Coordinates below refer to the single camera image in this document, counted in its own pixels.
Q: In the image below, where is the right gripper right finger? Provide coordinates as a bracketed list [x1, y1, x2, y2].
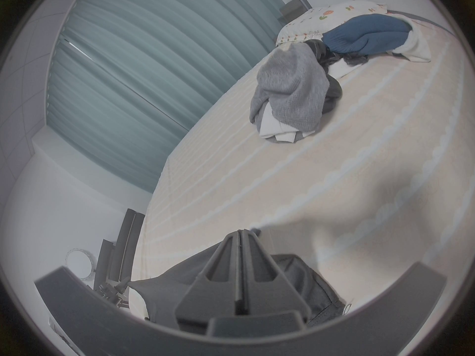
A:
[242, 229, 312, 322]

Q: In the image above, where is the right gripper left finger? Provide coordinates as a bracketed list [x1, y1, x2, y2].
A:
[174, 229, 242, 329]

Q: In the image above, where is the black T-shirt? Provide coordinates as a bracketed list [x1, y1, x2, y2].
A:
[130, 254, 352, 322]

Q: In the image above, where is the bed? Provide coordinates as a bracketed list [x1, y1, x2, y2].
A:
[132, 0, 474, 322]

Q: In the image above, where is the black chest of drawers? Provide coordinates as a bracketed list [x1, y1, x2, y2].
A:
[93, 208, 146, 292]

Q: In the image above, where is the white garment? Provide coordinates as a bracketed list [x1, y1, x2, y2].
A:
[386, 15, 432, 63]
[259, 102, 316, 144]

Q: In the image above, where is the blue-green curtain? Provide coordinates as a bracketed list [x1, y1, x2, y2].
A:
[61, 0, 294, 131]
[45, 41, 190, 194]

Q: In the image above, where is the grey knitted garment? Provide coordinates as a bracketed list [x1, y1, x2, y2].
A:
[249, 45, 331, 133]

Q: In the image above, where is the black garment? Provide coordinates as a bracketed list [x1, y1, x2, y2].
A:
[304, 39, 368, 115]

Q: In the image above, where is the dark blue garment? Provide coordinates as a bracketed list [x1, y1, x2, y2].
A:
[322, 14, 412, 56]

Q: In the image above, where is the white printed pillow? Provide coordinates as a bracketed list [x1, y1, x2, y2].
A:
[275, 0, 389, 46]

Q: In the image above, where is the grey bedside table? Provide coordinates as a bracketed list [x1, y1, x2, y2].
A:
[279, 0, 307, 23]

